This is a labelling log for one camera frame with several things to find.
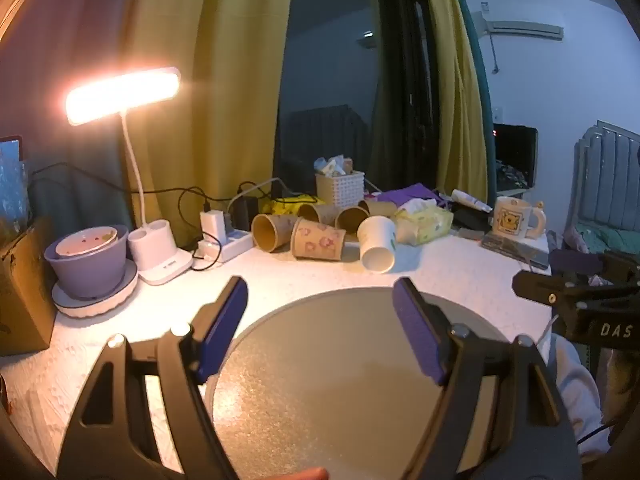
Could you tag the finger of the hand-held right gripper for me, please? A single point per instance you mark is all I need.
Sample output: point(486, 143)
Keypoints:
point(575, 260)
point(537, 287)

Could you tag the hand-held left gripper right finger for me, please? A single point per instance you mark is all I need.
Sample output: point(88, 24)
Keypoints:
point(416, 330)

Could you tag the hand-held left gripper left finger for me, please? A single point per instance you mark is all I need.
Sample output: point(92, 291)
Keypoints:
point(226, 321)

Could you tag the white paper cup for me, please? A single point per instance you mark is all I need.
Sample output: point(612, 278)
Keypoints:
point(376, 245)

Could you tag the person's right forearm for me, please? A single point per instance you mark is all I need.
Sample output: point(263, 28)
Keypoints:
point(575, 390)

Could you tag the brown paper cup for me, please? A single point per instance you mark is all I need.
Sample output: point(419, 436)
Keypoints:
point(380, 207)
point(351, 219)
point(322, 213)
point(272, 232)

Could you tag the pink patterned paper cup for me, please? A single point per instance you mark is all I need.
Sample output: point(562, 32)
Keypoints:
point(320, 240)

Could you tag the grey book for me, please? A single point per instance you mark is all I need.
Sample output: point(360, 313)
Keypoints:
point(515, 249)

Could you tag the cartoon bear mug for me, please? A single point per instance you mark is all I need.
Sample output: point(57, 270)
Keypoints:
point(512, 219)

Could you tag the white power strip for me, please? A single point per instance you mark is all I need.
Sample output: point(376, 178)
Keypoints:
point(230, 247)

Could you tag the round grey mat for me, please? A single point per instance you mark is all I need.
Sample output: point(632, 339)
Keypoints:
point(350, 375)

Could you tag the black flat case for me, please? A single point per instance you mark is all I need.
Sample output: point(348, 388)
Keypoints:
point(470, 218)

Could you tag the white charger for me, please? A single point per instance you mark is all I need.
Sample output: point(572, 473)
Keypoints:
point(212, 225)

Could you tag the green tissue pack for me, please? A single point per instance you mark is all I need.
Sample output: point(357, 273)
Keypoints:
point(425, 222)

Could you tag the white tube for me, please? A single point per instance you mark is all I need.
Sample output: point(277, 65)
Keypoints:
point(471, 201)

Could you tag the black power adapter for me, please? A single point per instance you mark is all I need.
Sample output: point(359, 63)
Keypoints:
point(246, 212)

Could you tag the black monitor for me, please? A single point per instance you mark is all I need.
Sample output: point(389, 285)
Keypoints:
point(515, 145)

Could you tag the yellow soft item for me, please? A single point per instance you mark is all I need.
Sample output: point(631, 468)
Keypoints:
point(287, 205)

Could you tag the white round base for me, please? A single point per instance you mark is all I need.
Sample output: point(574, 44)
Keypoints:
point(95, 306)

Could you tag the purple cloth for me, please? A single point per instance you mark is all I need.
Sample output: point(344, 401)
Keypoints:
point(410, 192)

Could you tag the purple bowl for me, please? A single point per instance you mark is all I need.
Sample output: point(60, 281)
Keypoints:
point(90, 275)

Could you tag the white woven basket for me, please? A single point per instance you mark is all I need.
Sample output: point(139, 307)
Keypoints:
point(341, 189)

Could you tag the white inner dish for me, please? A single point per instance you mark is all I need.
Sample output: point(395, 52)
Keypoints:
point(85, 244)

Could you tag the packets in basket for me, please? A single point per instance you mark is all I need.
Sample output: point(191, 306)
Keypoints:
point(332, 165)

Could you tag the cardboard box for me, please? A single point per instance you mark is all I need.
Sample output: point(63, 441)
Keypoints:
point(22, 300)

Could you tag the yellow curtain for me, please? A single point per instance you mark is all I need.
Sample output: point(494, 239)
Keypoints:
point(457, 85)
point(210, 85)

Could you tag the white air conditioner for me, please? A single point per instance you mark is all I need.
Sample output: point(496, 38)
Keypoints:
point(525, 30)

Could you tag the white desk lamp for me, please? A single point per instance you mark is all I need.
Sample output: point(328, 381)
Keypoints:
point(125, 95)

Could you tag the tablet screen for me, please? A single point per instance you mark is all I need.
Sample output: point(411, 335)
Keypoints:
point(11, 180)

